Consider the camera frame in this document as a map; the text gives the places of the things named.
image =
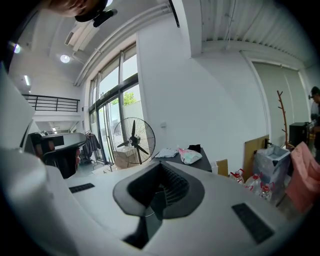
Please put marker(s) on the wooden coat rack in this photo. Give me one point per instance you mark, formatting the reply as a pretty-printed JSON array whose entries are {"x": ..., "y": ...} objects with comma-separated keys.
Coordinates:
[{"x": 283, "y": 117}]

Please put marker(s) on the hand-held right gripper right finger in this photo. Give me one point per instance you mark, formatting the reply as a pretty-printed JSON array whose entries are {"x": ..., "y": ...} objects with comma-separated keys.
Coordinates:
[{"x": 212, "y": 212}]

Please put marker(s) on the cardboard boxes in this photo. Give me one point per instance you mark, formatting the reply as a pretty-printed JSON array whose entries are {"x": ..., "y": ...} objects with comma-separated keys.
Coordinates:
[{"x": 122, "y": 160}]

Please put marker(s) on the black standing fan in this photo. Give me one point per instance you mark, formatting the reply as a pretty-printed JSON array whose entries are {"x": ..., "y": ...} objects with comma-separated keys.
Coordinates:
[{"x": 135, "y": 141}]

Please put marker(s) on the small cardboard box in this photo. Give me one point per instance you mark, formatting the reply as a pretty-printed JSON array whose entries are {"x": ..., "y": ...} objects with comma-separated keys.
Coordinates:
[{"x": 222, "y": 167}]

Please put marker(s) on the pink cloth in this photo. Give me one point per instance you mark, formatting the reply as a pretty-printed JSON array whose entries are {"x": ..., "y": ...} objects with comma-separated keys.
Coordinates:
[{"x": 305, "y": 180}]

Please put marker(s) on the ceiling light tube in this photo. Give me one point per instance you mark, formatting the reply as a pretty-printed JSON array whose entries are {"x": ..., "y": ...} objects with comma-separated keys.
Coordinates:
[{"x": 27, "y": 80}]

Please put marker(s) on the bin with clear plastic liner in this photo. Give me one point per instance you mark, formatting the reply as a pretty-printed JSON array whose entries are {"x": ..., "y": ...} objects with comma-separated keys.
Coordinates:
[{"x": 270, "y": 170}]

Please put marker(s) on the black balcony railing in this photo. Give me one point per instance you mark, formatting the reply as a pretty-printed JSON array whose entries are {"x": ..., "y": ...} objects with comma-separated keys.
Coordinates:
[{"x": 50, "y": 102}]

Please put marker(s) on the black cloth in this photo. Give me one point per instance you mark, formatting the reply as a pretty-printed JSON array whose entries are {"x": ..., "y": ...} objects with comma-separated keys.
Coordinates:
[{"x": 194, "y": 148}]

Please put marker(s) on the person's head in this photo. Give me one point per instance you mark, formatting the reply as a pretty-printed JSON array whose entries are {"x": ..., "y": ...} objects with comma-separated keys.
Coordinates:
[{"x": 67, "y": 6}]

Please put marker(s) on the white patterned cloth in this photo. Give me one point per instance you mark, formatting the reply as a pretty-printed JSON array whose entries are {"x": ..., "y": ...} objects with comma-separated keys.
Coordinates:
[{"x": 166, "y": 152}]

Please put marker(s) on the brown wooden board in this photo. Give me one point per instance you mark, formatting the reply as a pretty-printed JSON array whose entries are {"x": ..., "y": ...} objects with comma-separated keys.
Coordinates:
[{"x": 250, "y": 160}]

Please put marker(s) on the hanging dark clothes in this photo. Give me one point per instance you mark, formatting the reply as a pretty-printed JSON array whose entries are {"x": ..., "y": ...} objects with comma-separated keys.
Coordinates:
[{"x": 91, "y": 146}]

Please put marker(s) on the round ceiling light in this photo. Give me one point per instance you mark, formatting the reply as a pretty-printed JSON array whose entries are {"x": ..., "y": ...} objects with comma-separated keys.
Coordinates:
[{"x": 65, "y": 58}]

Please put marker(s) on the black table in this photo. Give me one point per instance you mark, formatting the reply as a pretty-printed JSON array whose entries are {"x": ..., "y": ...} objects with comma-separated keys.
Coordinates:
[{"x": 205, "y": 162}]

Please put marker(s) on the pink and white plastic bag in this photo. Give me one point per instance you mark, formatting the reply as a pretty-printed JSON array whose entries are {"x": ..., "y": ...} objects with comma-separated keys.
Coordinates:
[{"x": 190, "y": 157}]

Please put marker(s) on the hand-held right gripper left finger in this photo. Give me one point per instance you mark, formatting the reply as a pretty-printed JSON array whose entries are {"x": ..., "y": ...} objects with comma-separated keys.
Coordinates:
[{"x": 100, "y": 212}]

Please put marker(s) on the black head camera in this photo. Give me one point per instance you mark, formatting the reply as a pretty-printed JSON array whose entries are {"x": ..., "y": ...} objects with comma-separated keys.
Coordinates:
[{"x": 102, "y": 17}]

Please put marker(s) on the black cabinet box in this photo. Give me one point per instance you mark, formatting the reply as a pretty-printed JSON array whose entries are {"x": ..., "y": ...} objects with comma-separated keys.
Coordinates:
[{"x": 297, "y": 135}]

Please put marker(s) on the ceiling air conditioner unit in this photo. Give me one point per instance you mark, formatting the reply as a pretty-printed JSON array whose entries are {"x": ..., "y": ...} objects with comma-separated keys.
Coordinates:
[{"x": 80, "y": 37}]

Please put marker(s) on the glass door with black frame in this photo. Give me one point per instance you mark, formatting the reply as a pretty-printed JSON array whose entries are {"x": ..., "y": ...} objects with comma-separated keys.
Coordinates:
[{"x": 110, "y": 100}]

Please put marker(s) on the grey roller blind window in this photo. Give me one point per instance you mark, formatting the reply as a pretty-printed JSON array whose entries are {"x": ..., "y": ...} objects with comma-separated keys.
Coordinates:
[{"x": 277, "y": 100}]

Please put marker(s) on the black office chair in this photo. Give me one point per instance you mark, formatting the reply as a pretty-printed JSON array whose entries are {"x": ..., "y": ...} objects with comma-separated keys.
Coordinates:
[{"x": 62, "y": 141}]

